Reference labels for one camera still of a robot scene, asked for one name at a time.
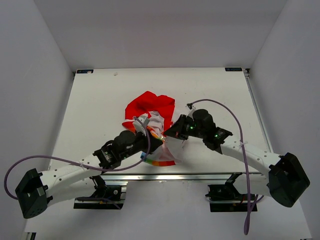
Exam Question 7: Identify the right blue corner label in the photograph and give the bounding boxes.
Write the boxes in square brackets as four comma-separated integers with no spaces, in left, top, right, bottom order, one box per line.
[224,67,243,72]

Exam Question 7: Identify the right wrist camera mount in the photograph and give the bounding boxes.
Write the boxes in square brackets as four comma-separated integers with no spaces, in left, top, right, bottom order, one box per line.
[186,103,197,118]

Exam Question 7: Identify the aluminium front rail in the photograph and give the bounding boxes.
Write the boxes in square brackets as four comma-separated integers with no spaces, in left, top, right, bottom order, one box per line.
[44,172,285,183]

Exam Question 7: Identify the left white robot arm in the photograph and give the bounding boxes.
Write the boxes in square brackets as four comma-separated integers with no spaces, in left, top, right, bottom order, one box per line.
[15,130,163,219]

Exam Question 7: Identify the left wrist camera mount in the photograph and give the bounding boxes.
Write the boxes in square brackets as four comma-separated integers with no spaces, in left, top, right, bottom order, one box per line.
[132,113,150,136]

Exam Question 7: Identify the blue corner label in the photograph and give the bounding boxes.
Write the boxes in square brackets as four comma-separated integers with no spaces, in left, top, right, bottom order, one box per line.
[76,69,94,74]
[224,67,243,72]

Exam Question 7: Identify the left blue corner label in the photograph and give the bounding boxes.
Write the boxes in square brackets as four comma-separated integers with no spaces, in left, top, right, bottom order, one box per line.
[76,69,94,74]

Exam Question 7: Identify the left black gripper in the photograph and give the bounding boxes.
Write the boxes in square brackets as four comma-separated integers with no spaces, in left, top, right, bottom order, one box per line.
[120,128,163,161]

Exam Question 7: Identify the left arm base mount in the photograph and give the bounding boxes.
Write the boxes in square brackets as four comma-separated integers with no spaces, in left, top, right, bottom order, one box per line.
[73,176,127,210]

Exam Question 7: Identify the colourful children's zip jacket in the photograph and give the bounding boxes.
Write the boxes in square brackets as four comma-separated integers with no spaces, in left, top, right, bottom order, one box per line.
[122,91,184,167]

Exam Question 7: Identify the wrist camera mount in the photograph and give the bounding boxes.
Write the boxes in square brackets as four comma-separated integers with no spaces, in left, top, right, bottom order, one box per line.
[186,103,197,118]
[132,113,150,136]

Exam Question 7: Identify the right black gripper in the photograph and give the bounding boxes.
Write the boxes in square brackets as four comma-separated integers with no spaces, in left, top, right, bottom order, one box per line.
[164,114,206,140]

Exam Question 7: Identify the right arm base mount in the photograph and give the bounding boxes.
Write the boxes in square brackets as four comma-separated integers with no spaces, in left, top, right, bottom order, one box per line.
[205,172,248,213]

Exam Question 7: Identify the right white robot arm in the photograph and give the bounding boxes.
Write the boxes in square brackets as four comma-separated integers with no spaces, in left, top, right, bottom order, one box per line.
[164,109,310,208]

